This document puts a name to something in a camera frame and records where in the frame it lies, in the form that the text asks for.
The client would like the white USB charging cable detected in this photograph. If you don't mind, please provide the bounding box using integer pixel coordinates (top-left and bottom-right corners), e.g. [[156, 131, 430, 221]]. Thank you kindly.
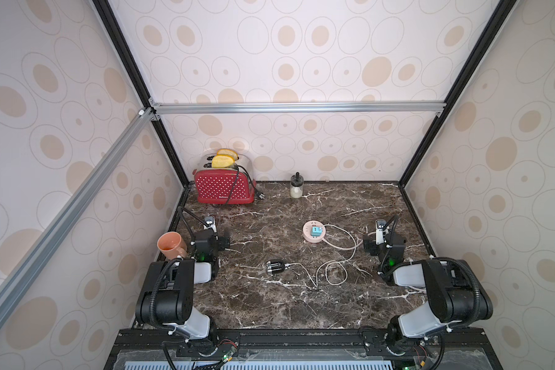
[[284, 224, 359, 288]]

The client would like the teal USB wall charger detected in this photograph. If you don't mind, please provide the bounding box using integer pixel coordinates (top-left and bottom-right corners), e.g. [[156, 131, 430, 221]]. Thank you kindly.
[[310, 226, 324, 237]]

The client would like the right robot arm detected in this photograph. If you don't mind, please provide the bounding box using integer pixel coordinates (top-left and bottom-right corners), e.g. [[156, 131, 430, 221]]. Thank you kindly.
[[362, 216, 493, 356]]

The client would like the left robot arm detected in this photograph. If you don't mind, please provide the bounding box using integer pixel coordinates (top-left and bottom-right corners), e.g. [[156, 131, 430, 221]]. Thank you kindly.
[[135, 207, 231, 346]]

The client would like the orange ceramic mug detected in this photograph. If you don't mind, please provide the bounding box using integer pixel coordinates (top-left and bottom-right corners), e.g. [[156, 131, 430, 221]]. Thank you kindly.
[[157, 231, 188, 260]]

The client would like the red toaster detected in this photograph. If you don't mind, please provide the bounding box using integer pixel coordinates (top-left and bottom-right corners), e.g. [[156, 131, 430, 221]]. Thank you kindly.
[[193, 154, 256, 205]]

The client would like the pink round power strip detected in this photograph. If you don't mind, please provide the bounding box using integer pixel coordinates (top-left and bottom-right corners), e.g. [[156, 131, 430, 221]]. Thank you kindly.
[[302, 220, 326, 244]]

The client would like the yellow toast slice front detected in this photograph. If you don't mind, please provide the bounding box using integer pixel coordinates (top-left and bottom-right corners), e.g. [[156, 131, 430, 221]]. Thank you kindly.
[[211, 154, 235, 169]]

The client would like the yellow toast slice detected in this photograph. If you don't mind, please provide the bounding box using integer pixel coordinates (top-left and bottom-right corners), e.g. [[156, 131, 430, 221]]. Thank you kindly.
[[216, 148, 239, 161], [211, 154, 235, 169]]

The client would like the yellow toast slice rear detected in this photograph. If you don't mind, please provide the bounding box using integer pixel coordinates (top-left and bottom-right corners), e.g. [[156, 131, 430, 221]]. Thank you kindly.
[[216, 148, 239, 161]]

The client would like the glass bottle black pump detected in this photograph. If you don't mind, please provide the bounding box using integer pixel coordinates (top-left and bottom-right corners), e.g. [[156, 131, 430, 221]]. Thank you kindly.
[[290, 172, 304, 199]]

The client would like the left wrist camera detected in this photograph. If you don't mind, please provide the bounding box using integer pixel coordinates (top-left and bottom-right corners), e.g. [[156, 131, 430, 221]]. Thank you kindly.
[[204, 216, 217, 233]]

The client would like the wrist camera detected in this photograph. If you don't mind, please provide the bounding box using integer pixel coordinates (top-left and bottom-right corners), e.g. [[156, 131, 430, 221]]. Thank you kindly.
[[204, 216, 217, 233], [376, 220, 387, 245]]

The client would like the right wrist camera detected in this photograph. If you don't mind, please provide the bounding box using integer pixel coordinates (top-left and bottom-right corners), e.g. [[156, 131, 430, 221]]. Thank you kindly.
[[376, 220, 387, 245]]

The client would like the black toaster power cord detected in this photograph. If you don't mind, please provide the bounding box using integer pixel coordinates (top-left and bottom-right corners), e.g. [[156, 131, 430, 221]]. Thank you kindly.
[[225, 163, 267, 206]]

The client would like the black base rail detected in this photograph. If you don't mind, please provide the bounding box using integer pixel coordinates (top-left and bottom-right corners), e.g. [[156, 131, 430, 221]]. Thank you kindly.
[[103, 326, 503, 370]]

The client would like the white slotted cable duct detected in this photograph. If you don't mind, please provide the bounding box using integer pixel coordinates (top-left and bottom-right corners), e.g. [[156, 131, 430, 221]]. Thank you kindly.
[[124, 360, 393, 370]]

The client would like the horizontal aluminium frame bar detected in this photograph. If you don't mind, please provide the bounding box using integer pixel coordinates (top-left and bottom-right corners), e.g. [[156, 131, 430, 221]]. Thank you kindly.
[[153, 100, 446, 115]]

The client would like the diagonal aluminium frame bar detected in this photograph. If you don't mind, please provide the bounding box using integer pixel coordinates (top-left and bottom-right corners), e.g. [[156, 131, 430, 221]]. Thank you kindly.
[[0, 107, 154, 350]]

